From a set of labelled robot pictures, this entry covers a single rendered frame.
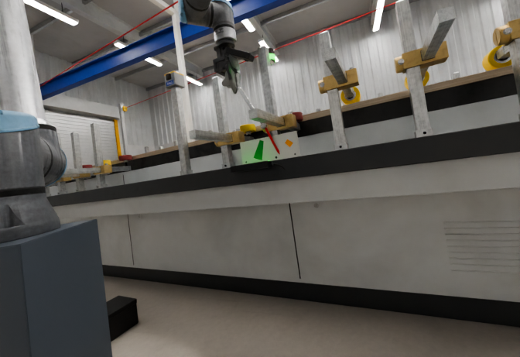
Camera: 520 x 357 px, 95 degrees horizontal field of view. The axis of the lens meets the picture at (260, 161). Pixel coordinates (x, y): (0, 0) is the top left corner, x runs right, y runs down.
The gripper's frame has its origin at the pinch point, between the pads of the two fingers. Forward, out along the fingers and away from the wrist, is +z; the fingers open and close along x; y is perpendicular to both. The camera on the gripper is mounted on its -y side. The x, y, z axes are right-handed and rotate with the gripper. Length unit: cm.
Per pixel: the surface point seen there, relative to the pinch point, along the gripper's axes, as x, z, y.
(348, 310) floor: -27, 100, -27
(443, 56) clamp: -5, 7, -69
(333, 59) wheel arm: 17.7, 7.0, -40.6
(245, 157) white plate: -5.4, 27.4, 2.8
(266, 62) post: -6.0, -9.7, -12.3
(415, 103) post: -6, 19, -60
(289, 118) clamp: -5.3, 14.9, -18.8
